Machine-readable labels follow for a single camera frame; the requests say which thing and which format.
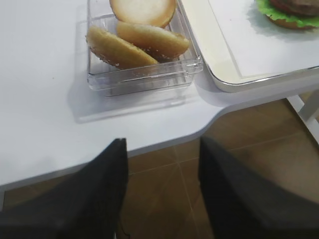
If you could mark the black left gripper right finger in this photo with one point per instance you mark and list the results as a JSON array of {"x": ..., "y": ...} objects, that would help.
[{"x": 241, "y": 204}]

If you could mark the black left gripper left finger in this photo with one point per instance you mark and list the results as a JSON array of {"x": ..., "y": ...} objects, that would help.
[{"x": 84, "y": 206}]

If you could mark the bottom bun under lettuce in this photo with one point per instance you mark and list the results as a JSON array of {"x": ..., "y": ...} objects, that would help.
[{"x": 289, "y": 25}]

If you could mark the green lettuce under patty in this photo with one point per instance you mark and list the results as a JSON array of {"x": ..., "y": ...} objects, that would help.
[{"x": 267, "y": 9}]

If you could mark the white table leg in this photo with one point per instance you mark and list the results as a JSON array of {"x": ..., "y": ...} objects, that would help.
[{"x": 308, "y": 112}]

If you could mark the clear bun container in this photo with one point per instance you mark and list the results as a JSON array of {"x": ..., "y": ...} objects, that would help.
[{"x": 179, "y": 72}]

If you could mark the white rectangular serving tray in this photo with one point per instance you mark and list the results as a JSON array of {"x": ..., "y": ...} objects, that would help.
[{"x": 221, "y": 64}]

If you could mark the white paper sheet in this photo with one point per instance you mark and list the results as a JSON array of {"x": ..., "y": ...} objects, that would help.
[{"x": 261, "y": 47}]

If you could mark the left small bun half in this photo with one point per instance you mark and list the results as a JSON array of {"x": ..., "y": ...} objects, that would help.
[{"x": 115, "y": 51}]

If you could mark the small bun half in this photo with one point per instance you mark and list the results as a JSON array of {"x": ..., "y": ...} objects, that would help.
[
  {"x": 161, "y": 44},
  {"x": 115, "y": 51}
]

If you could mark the right small bun half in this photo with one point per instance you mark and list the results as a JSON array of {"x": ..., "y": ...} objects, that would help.
[{"x": 161, "y": 44}]

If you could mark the brown patty on tray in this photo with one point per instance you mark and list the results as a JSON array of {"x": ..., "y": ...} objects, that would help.
[{"x": 308, "y": 8}]

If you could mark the large round bun half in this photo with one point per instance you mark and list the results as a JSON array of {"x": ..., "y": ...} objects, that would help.
[{"x": 148, "y": 12}]

